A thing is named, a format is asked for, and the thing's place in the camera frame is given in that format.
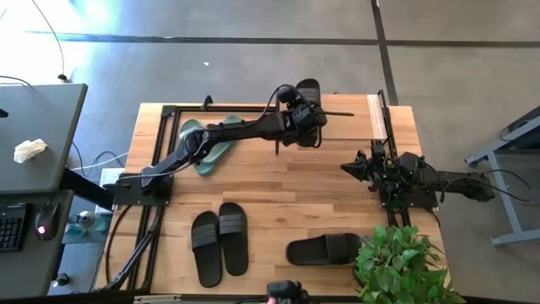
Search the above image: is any teal plastic bottle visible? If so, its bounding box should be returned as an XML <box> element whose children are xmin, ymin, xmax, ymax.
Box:
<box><xmin>63</xmin><ymin>222</ymin><xmax>88</xmax><ymax>237</ymax></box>

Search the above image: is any light grey desk frame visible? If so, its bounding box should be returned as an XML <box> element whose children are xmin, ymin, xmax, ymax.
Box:
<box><xmin>465</xmin><ymin>105</ymin><xmax>540</xmax><ymax>248</ymax></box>

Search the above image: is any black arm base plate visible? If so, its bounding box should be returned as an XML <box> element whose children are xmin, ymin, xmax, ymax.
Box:
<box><xmin>377</xmin><ymin>185</ymin><xmax>440</xmax><ymax>211</ymax></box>
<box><xmin>102</xmin><ymin>171</ymin><xmax>175</xmax><ymax>208</ymax></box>

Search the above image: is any black floor cable with plug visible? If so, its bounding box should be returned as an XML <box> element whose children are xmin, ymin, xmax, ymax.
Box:
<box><xmin>30</xmin><ymin>0</ymin><xmax>71</xmax><ymax>84</ymax></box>

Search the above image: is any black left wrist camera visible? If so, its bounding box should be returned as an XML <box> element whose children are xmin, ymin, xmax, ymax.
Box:
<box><xmin>276</xmin><ymin>84</ymin><xmax>301</xmax><ymax>106</ymax></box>

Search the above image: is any green potted plant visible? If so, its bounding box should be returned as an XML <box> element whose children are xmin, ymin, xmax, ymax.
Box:
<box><xmin>352</xmin><ymin>225</ymin><xmax>467</xmax><ymax>304</ymax></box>

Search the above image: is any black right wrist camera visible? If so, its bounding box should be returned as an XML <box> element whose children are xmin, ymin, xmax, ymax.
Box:
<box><xmin>370</xmin><ymin>145</ymin><xmax>388</xmax><ymax>164</ymax></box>

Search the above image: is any black device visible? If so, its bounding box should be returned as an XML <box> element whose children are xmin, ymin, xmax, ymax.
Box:
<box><xmin>266</xmin><ymin>279</ymin><xmax>313</xmax><ymax>304</ymax></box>

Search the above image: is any black keyboard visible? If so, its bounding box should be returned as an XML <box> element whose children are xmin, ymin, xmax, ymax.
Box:
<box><xmin>0</xmin><ymin>203</ymin><xmax>28</xmax><ymax>253</ymax></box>

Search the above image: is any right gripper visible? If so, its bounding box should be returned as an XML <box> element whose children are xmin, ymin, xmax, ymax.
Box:
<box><xmin>340</xmin><ymin>150</ymin><xmax>392</xmax><ymax>193</ymax></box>

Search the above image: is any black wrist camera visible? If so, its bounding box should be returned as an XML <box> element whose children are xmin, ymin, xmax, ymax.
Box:
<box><xmin>276</xmin><ymin>84</ymin><xmax>301</xmax><ymax>106</ymax></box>
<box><xmin>370</xmin><ymin>145</ymin><xmax>388</xmax><ymax>164</ymax></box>

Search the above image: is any dark grey desk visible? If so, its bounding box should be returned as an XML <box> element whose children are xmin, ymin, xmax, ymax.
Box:
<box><xmin>0</xmin><ymin>188</ymin><xmax>76</xmax><ymax>300</ymax></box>
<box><xmin>0</xmin><ymin>83</ymin><xmax>89</xmax><ymax>196</ymax></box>

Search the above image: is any wooden shelf black frame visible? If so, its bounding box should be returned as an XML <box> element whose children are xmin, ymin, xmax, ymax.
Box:
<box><xmin>273</xmin><ymin>89</ymin><xmax>392</xmax><ymax>156</ymax></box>

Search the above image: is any white box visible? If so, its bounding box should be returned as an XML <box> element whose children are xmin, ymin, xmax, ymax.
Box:
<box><xmin>94</xmin><ymin>167</ymin><xmax>127</xmax><ymax>215</ymax></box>

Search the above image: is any black rubber slide sandal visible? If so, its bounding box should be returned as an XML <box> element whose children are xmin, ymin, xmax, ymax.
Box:
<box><xmin>294</xmin><ymin>78</ymin><xmax>323</xmax><ymax>149</ymax></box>
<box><xmin>218</xmin><ymin>202</ymin><xmax>250</xmax><ymax>277</ymax></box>
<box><xmin>191</xmin><ymin>210</ymin><xmax>224</xmax><ymax>289</ymax></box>
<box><xmin>285</xmin><ymin>232</ymin><xmax>363</xmax><ymax>267</ymax></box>

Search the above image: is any black support beam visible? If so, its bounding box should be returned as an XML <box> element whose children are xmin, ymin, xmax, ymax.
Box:
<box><xmin>60</xmin><ymin>167</ymin><xmax>116</xmax><ymax>211</ymax></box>

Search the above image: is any black computer mouse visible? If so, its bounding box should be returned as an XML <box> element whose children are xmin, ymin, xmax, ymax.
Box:
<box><xmin>34</xmin><ymin>201</ymin><xmax>61</xmax><ymax>242</ymax></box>

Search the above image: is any silver metal bracket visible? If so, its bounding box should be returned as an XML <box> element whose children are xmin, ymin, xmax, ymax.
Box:
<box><xmin>133</xmin><ymin>295</ymin><xmax>182</xmax><ymax>304</ymax></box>

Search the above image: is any crumpled white tissue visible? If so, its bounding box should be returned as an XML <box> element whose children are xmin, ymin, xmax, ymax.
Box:
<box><xmin>13</xmin><ymin>138</ymin><xmax>49</xmax><ymax>165</ymax></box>

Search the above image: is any white cable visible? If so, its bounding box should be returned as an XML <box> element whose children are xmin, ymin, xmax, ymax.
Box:
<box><xmin>70</xmin><ymin>151</ymin><xmax>129</xmax><ymax>172</ymax></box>

